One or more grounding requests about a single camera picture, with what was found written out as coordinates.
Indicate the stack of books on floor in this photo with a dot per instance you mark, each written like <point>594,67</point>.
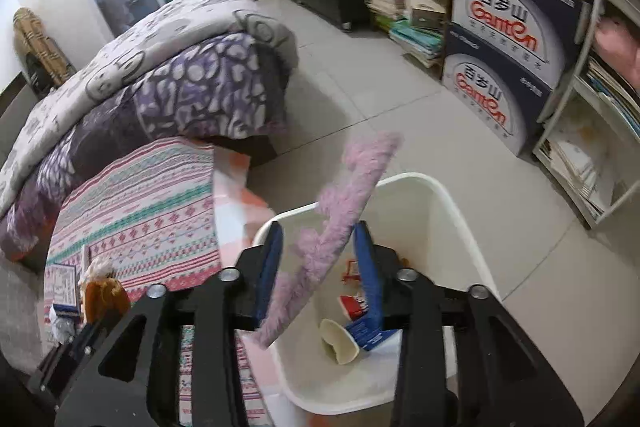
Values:
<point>410,39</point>

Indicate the blue water bottle carton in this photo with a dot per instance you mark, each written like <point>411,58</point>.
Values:
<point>490,97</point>
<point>505,22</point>

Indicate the striped patterned tablecloth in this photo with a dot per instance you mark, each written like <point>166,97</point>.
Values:
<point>150,207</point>

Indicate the blue white carton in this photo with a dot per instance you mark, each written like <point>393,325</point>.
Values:
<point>367,334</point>

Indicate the orange wrapper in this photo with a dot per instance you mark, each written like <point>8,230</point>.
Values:
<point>350,271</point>

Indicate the white paper cup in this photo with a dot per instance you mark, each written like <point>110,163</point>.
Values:
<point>340,342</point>

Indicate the white shelf unit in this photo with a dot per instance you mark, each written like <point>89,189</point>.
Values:
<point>575,97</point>

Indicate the pile of white papers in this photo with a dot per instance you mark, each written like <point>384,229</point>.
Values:
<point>580,167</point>

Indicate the white plastic bin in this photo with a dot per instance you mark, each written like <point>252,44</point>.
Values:
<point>440,227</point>

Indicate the row of thin booklets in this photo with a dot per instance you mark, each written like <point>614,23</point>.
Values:
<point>615,97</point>

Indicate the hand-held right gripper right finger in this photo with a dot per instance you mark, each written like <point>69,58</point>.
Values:
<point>369,277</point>

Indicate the small grey white box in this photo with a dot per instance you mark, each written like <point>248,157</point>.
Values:
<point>62,287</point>

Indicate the plaid scarf on rack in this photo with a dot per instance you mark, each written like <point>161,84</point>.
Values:
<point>40,52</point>

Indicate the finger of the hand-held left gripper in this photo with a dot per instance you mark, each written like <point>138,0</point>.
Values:
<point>75,362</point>

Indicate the pink fluffy insole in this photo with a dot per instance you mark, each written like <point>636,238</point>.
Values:
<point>350,187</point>

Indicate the dark bed frame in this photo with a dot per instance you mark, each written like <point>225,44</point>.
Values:
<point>250,149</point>

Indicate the crumpled white tissue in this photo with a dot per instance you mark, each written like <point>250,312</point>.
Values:
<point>61,327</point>

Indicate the pink plush toy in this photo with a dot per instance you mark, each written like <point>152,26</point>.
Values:
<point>617,52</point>

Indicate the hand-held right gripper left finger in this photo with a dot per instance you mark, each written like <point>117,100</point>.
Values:
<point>267,277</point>

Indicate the beige tissue box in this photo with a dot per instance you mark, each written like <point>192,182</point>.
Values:
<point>425,7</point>

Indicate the brown plush toy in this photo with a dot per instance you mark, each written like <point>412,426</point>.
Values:
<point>102,297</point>

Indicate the red white packet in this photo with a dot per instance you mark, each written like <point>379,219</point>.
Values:
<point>352,307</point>

